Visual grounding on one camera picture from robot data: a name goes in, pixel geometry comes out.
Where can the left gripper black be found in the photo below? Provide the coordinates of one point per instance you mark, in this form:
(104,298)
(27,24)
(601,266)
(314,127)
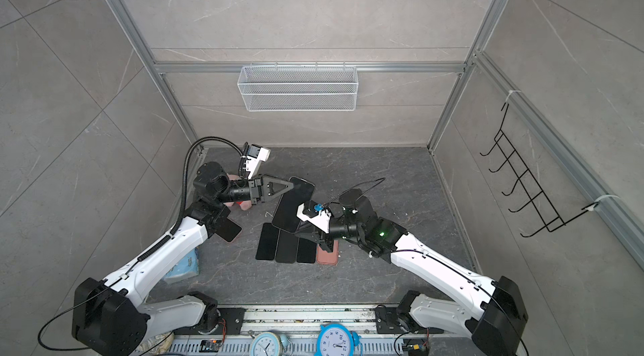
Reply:
(262,187)

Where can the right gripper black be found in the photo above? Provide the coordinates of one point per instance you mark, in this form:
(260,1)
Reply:
(317,234)

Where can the black phone case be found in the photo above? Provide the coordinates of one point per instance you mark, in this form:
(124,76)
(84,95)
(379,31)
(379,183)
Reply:
(287,248)

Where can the red phone case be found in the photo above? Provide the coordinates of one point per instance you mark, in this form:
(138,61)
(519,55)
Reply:
(324,257)

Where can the dark phone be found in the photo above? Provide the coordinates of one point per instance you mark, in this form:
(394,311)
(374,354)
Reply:
(227,229)

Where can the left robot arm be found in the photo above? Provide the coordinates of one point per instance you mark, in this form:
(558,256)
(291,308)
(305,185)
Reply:
(112,316)

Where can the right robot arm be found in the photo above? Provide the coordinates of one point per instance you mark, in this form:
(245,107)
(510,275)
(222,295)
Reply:
(490,312)

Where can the pink plush toy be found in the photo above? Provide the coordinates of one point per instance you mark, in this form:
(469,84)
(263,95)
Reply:
(243,205)

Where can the blue alarm clock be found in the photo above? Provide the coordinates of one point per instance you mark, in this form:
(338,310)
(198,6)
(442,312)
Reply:
(336,340)

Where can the blue wet wipes pack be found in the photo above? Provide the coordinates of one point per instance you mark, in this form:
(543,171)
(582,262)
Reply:
(186,268)

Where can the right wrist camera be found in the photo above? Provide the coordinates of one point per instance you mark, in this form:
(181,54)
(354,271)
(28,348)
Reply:
(316,214)

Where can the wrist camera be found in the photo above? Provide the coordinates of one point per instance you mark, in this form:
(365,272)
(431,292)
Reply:
(251,160)
(316,214)

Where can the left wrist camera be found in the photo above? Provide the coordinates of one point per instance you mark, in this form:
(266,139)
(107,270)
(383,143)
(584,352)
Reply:
(251,160)

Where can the white wire basket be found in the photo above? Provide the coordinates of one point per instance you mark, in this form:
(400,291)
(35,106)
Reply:
(266,88)

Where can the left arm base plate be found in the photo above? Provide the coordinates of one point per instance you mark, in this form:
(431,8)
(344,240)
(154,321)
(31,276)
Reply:
(230,319)

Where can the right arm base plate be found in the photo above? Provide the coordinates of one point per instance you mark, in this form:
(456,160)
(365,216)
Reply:
(389,320)

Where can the black wall hook rack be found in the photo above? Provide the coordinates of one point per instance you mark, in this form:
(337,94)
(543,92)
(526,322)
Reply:
(527,182)

